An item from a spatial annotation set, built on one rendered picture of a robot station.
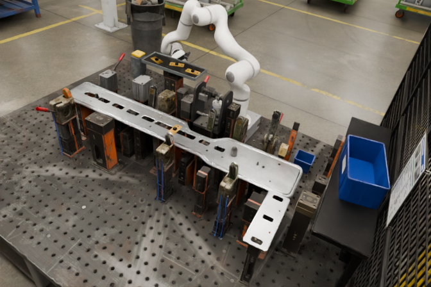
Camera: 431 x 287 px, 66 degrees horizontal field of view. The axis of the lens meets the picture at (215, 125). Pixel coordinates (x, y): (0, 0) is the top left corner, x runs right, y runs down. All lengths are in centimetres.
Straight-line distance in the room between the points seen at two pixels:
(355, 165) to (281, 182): 39
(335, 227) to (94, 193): 118
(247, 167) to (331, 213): 41
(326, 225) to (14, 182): 155
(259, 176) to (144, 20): 319
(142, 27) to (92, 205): 301
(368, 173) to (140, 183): 116
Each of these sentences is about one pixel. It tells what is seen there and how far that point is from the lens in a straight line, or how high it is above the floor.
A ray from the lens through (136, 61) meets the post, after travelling 213.
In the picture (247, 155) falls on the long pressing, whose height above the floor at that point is 100.
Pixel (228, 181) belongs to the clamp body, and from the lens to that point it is 144.
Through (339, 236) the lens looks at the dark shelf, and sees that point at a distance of 142.
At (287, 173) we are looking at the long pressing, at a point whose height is 100.
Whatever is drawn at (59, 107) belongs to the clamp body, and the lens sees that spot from 190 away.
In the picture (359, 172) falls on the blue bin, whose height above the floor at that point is 103.
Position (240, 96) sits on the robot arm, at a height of 102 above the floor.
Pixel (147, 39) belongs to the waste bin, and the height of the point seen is 27.
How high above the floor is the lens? 209
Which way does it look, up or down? 37 degrees down
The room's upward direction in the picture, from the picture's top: 6 degrees clockwise
